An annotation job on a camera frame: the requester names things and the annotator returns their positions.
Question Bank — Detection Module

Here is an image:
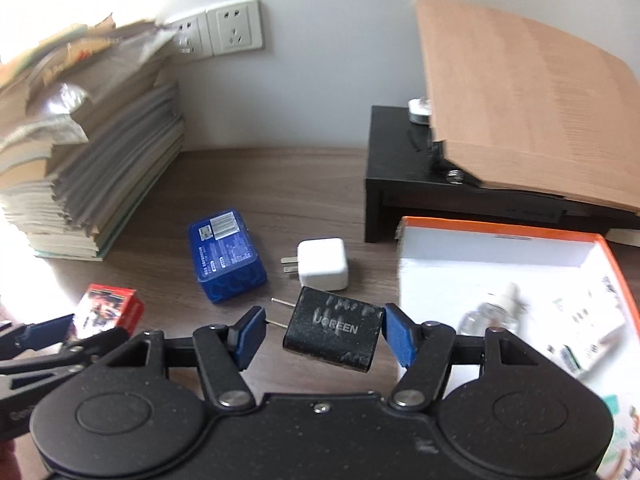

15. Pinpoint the colourful printed card box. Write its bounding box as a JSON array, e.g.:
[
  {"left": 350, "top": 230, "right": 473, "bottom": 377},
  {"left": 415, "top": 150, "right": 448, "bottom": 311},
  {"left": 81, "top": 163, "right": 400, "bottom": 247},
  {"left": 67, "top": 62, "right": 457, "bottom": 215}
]
[{"left": 74, "top": 284, "right": 146, "bottom": 338}]

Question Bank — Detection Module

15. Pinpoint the white wall socket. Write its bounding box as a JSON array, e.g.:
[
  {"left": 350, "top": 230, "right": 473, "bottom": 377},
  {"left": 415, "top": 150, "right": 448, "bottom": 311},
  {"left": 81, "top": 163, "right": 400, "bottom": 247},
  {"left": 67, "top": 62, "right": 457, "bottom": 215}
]
[
  {"left": 206, "top": 0, "right": 264, "bottom": 57},
  {"left": 165, "top": 12, "right": 213, "bottom": 61}
]

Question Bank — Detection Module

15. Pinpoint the clear liquid bottle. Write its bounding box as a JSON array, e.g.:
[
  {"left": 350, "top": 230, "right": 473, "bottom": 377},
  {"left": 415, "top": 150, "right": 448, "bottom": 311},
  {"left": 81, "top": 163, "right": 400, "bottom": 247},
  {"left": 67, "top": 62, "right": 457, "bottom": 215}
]
[{"left": 457, "top": 282, "right": 533, "bottom": 338}]

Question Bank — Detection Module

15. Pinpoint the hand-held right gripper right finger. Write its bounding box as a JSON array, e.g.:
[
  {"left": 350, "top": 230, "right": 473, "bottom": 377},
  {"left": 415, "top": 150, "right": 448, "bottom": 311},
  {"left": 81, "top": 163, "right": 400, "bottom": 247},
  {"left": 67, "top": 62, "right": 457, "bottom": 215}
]
[{"left": 381, "top": 304, "right": 548, "bottom": 411}]

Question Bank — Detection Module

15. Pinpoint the small silver round tin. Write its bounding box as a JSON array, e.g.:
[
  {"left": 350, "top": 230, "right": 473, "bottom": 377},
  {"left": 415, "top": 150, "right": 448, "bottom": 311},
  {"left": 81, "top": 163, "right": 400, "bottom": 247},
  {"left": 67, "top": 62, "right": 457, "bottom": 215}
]
[{"left": 407, "top": 97, "right": 433, "bottom": 124}]

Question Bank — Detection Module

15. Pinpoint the white wall charger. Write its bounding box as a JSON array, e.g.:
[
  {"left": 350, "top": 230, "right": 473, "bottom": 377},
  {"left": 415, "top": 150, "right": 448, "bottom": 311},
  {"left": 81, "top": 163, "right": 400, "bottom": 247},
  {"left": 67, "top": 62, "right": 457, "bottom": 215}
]
[{"left": 280, "top": 238, "right": 349, "bottom": 292}]

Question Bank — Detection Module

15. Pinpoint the blue plastic box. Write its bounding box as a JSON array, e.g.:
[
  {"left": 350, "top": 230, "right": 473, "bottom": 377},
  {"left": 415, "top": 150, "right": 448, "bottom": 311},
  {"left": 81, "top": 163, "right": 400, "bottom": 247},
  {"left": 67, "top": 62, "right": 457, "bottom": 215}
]
[{"left": 187, "top": 208, "right": 268, "bottom": 306}]

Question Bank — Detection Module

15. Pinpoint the clear plastic sleeve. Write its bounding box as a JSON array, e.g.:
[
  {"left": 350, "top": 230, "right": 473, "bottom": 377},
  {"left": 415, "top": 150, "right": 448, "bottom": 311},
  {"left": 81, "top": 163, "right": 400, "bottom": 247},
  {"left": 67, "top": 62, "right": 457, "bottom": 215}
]
[{"left": 22, "top": 25, "right": 176, "bottom": 131}]

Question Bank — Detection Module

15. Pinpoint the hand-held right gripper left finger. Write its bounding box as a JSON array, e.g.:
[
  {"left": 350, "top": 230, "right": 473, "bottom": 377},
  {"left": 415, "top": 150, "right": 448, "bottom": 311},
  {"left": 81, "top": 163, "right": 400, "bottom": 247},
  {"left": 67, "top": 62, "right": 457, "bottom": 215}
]
[{"left": 97, "top": 306, "right": 267, "bottom": 409}]

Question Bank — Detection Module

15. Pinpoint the black wall charger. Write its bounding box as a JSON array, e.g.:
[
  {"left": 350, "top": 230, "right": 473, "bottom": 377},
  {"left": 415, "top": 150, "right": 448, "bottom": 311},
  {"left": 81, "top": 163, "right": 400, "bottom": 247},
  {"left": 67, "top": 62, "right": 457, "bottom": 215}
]
[{"left": 270, "top": 287, "right": 386, "bottom": 373}]

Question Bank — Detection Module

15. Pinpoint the stack of books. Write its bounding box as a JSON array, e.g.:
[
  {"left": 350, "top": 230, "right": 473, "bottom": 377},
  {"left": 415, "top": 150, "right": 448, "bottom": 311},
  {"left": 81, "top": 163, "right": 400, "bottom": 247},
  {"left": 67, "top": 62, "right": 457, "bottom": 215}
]
[{"left": 0, "top": 12, "right": 186, "bottom": 261}]

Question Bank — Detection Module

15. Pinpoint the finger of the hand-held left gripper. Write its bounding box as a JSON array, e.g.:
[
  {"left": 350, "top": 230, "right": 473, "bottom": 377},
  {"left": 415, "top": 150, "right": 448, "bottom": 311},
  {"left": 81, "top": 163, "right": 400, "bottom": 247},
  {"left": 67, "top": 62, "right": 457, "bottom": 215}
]
[
  {"left": 0, "top": 327, "right": 128, "bottom": 396},
  {"left": 0, "top": 314, "right": 76, "bottom": 361}
]

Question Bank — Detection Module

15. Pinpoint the black desk stand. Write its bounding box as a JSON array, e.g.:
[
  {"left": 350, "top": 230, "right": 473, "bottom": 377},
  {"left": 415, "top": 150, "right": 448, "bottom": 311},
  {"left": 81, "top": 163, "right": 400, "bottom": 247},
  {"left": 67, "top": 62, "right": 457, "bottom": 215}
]
[{"left": 364, "top": 105, "right": 640, "bottom": 244}]

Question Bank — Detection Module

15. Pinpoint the orange and white box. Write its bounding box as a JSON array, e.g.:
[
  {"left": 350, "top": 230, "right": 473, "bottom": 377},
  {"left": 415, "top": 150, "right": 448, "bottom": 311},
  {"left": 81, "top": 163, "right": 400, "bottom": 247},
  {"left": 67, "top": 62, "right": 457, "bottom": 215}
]
[{"left": 395, "top": 216, "right": 640, "bottom": 480}]

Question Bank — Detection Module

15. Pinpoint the brown cardboard sheet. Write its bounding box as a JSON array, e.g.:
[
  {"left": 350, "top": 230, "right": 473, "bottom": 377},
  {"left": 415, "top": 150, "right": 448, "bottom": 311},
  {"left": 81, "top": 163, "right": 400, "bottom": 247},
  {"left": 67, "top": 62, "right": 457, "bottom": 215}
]
[{"left": 414, "top": 0, "right": 640, "bottom": 218}]

